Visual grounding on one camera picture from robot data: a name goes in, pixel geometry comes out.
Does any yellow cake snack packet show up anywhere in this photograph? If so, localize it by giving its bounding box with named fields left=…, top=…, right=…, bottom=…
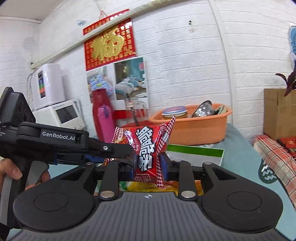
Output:
left=119, top=180, right=204, bottom=196

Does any red checkered snack packet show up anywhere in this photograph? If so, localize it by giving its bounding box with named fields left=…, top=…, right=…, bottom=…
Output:
left=112, top=116, right=176, bottom=188

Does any person's left hand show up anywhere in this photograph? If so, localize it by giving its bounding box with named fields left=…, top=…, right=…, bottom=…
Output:
left=0, top=158, right=51, bottom=190

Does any green cardboard box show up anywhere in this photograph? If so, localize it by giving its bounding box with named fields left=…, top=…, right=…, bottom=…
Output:
left=166, top=144, right=224, bottom=167

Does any red plastic basin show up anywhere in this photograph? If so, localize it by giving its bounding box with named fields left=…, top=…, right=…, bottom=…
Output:
left=122, top=120, right=155, bottom=128

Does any white water dispenser machine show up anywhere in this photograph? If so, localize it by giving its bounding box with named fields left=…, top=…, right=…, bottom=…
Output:
left=33, top=99, right=86, bottom=130

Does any orange plastic tub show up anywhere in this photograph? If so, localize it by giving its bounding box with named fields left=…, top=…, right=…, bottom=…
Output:
left=149, top=103, right=232, bottom=146

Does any glass pitcher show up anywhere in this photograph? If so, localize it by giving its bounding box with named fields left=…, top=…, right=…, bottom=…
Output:
left=125, top=97, right=148, bottom=123

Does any lidded tin container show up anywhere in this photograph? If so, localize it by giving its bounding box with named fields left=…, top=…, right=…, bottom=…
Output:
left=162, top=106, right=188, bottom=118

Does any pink thermos bottle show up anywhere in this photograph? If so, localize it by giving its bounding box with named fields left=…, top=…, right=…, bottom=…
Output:
left=97, top=105, right=115, bottom=143

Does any steel bowl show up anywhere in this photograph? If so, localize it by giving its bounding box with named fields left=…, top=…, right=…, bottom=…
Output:
left=192, top=100, right=214, bottom=118

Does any red thermos jug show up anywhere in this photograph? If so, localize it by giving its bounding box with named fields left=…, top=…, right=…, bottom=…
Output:
left=92, top=88, right=115, bottom=143

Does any bedding poster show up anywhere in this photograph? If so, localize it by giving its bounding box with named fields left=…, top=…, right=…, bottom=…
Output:
left=87, top=57, right=149, bottom=110

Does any brown cardboard box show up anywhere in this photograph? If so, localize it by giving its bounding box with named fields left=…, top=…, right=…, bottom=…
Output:
left=263, top=88, right=295, bottom=140

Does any dark red leafed plant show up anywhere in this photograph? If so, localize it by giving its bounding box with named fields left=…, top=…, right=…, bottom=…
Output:
left=276, top=70, right=296, bottom=97

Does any blue paper fan decoration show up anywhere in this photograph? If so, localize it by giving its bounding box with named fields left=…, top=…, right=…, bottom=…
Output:
left=289, top=26, right=296, bottom=64

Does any white wall water purifier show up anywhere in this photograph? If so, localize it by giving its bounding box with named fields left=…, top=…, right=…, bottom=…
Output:
left=31, top=63, right=66, bottom=110

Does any red fu wall hanging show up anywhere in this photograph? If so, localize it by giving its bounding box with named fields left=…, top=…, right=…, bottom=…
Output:
left=84, top=18, right=137, bottom=71

